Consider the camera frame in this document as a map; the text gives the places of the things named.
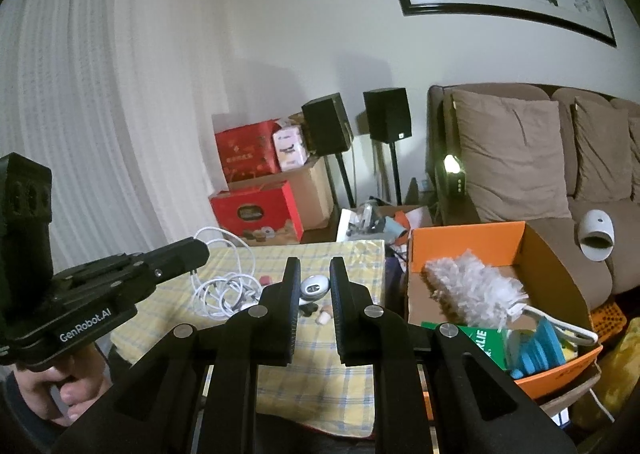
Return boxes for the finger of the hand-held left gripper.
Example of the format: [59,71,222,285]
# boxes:
[132,239,211,285]

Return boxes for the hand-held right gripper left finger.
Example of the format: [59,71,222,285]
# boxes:
[52,257,302,454]

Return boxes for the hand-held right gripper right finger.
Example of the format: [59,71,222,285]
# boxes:
[330,257,578,454]

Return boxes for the white cable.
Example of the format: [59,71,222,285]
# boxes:
[192,227,281,321]

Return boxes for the white feather duster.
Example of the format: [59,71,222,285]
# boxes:
[424,248,598,346]

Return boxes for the green yellow toothpaste box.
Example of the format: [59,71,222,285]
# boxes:
[420,321,581,367]

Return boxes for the orange-lined cardboard box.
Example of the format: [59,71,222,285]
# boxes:
[406,221,603,420]

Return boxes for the blue collapsible funnel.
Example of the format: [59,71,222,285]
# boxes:
[510,321,566,380]

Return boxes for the person's left hand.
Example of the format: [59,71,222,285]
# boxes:
[20,341,113,427]

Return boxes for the white oval case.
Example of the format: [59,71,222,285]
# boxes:
[300,274,331,297]

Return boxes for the yellow checked tablecloth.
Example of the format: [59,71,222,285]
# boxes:
[110,239,388,437]

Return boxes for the red gift box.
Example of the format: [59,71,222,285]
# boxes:
[215,120,282,185]

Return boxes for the black speaker stand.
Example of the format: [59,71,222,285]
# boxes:
[335,154,357,209]
[387,140,403,205]

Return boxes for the white curtain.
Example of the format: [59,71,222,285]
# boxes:
[0,0,236,285]

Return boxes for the white tissue pack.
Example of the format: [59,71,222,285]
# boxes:
[272,126,308,172]

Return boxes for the black lantern lamp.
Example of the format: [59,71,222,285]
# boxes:
[440,154,467,199]

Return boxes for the black bookshelf speaker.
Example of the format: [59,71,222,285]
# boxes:
[363,87,412,141]
[301,92,355,156]

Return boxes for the brown sofa cushion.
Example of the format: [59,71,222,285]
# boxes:
[451,90,573,223]
[571,96,636,202]
[627,116,640,199]

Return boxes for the brown sofa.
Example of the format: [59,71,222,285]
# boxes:
[427,82,640,295]

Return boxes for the white dome nail lamp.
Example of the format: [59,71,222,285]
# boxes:
[578,210,615,262]

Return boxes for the yellow plastic bag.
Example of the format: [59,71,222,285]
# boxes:
[572,318,640,430]

